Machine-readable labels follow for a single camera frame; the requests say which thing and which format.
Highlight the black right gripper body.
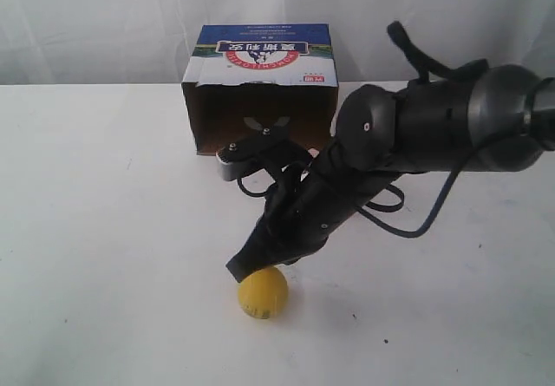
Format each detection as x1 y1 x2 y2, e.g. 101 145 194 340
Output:
264 140 401 259

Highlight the yellow tennis ball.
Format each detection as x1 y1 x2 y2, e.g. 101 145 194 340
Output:
238 266 289 319

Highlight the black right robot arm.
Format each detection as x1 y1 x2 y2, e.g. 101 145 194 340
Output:
217 65 554 281

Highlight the blue white cardboard box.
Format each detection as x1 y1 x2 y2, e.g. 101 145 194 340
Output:
181 23 338 155

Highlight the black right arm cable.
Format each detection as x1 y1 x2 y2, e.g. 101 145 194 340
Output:
236 20 491 239

